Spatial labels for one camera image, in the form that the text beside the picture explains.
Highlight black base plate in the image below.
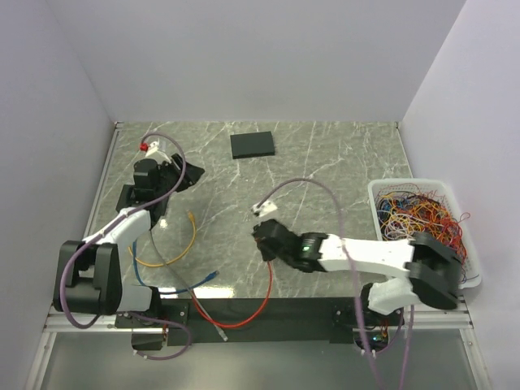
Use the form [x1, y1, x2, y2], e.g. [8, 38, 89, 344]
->
[115, 297, 404, 351]

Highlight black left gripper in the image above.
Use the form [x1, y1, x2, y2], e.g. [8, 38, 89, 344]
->
[154, 153, 205, 199]

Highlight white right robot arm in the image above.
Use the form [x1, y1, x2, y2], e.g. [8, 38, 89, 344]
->
[252, 219, 462, 324]

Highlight yellow ethernet cable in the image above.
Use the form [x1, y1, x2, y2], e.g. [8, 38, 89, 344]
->
[128, 210, 197, 268]

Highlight aluminium rail frame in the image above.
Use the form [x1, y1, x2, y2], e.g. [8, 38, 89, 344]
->
[41, 121, 487, 389]

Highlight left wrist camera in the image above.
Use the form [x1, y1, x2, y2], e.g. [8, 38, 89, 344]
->
[140, 141, 171, 163]

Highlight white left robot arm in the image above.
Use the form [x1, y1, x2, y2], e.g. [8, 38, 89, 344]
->
[53, 154, 205, 327]

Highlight black TP-Link network switch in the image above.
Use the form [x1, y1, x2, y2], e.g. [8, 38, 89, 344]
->
[115, 184, 139, 212]

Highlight white plastic basket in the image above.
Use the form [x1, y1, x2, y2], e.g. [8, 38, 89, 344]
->
[367, 177, 483, 291]

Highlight red ethernet cable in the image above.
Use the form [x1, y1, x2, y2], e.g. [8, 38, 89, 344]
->
[188, 262, 273, 329]

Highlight grey ethernet cable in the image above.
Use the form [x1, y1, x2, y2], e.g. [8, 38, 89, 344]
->
[148, 229, 228, 342]

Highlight tangled colourful wires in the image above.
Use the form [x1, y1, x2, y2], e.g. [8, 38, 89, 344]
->
[374, 183, 480, 281]

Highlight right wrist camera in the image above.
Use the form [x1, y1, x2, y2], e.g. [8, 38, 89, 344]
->
[251, 200, 278, 218]

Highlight blue ethernet cable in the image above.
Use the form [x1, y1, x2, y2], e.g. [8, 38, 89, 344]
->
[132, 239, 220, 294]

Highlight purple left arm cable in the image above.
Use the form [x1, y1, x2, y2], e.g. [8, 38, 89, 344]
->
[58, 132, 193, 361]

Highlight black Mercury network switch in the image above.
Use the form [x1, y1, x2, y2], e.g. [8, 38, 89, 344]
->
[230, 132, 275, 159]

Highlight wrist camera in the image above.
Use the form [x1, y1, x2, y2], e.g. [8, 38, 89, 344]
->
[140, 141, 171, 163]
[251, 200, 278, 218]

